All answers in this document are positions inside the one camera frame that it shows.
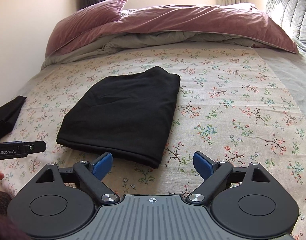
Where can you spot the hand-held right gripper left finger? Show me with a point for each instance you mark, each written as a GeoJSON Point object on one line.
{"type": "Point", "coordinates": [103, 167]}

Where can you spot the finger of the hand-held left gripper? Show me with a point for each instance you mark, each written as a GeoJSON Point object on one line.
{"type": "Point", "coordinates": [37, 147]}

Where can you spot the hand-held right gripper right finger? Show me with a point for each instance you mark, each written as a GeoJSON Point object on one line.
{"type": "Point", "coordinates": [204, 165]}

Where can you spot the black pants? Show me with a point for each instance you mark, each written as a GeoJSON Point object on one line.
{"type": "Point", "coordinates": [123, 115]}

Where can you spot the folded black cloth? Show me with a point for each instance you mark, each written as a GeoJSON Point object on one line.
{"type": "Point", "coordinates": [7, 116]}

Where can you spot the floral bed sheet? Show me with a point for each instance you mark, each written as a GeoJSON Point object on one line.
{"type": "Point", "coordinates": [230, 105]}

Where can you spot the pink velvet pillow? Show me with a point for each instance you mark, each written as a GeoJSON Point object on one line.
{"type": "Point", "coordinates": [85, 22]}

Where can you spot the pink grey-lined duvet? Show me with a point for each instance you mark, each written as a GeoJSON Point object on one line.
{"type": "Point", "coordinates": [187, 20]}

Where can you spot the grey quilted blanket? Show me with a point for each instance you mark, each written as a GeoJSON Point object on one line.
{"type": "Point", "coordinates": [290, 10]}

